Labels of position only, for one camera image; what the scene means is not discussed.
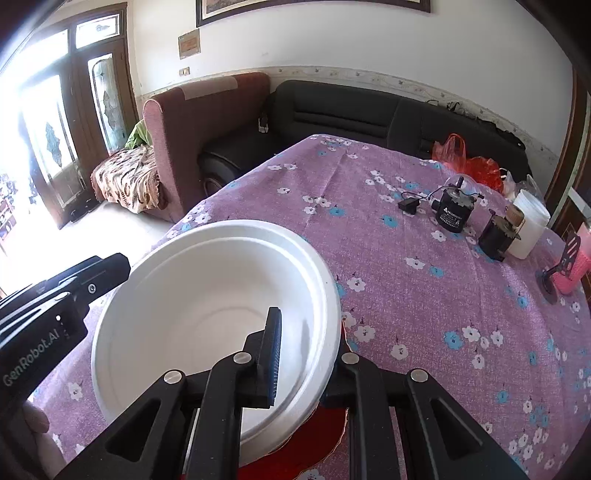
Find large framed painting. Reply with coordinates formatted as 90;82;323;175
196;0;431;27

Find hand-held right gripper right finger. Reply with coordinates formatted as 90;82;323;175
323;353;529;480

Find black shoes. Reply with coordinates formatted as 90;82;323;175
69;191;100;222

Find red glass plate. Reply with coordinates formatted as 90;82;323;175
238;318;354;480

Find small framed picture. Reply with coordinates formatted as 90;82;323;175
178;28;201;60

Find brown patterned blanket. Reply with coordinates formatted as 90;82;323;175
90;144;163;214

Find clear printed plastic bag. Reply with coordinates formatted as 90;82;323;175
501;168;546;199

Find brown armchair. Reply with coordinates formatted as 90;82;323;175
141;71;271;224

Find person's left hand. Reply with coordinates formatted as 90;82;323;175
23;401;51;435

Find dark bottle with cork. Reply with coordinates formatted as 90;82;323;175
478;208;522;263

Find black leather sofa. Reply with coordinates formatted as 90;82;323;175
198;80;529;204

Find white plastic jar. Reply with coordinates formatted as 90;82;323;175
507;189;551;259

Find grey phone stand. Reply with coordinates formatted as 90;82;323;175
536;231;583;304

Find red plastic bag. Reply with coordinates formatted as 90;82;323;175
431;134;504;191

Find green cloth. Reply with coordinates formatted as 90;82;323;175
127;119;151;148

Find wooden glass door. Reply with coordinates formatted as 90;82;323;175
0;2;139;232

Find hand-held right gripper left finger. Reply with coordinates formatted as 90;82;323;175
55;307;282;480

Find pink knitted sleeve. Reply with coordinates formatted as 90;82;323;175
551;222;591;296

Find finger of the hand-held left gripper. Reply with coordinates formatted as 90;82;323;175
0;253;132;308

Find black pump white label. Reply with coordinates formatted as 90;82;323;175
434;182;478;232

